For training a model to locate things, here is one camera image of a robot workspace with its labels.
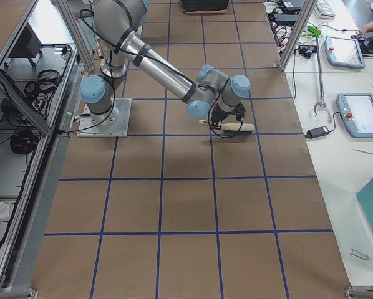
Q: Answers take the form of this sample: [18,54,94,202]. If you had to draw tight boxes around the upper teach pendant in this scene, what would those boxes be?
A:
[324,36,366,69]

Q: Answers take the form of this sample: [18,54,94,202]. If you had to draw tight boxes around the white keyboard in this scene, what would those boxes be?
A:
[314,0,336,19]

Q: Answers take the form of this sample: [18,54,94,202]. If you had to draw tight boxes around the black power brick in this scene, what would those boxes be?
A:
[304,126,330,140]

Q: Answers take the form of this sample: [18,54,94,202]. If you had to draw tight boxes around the bin with black bag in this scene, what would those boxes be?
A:
[179,0,229,14]

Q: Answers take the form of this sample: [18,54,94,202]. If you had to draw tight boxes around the metal reacher grabber tool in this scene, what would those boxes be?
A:
[314,31,333,123]

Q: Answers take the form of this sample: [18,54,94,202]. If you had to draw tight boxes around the teach pendant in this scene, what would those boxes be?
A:
[324,36,366,69]
[336,93,373,138]

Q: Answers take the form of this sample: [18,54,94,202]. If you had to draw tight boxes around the aluminium frame post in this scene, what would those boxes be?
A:
[278,0,316,71]

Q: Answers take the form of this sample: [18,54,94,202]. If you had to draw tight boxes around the small metal clip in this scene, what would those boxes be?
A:
[350,249,371,261]

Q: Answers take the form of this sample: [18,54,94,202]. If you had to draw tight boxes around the green handle tool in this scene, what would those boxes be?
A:
[302,25,322,38]

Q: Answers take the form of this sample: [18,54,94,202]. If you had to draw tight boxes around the black monitor under frame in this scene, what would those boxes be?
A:
[4,23,42,67]

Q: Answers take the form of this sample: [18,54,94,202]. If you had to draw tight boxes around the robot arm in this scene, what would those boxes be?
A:
[91,1,254,133]

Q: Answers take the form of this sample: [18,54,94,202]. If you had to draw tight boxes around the beige hand brush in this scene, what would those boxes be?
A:
[199,120,254,138]

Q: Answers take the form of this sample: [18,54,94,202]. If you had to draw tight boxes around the lower teach pendant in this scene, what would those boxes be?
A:
[336,93,373,138]

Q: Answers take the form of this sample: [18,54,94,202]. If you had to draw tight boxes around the coiled black cables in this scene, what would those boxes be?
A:
[24,69,63,103]

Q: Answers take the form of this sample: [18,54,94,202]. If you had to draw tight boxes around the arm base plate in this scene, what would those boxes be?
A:
[77,98,132,138]

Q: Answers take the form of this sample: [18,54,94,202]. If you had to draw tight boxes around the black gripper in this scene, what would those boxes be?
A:
[210,103,246,124]

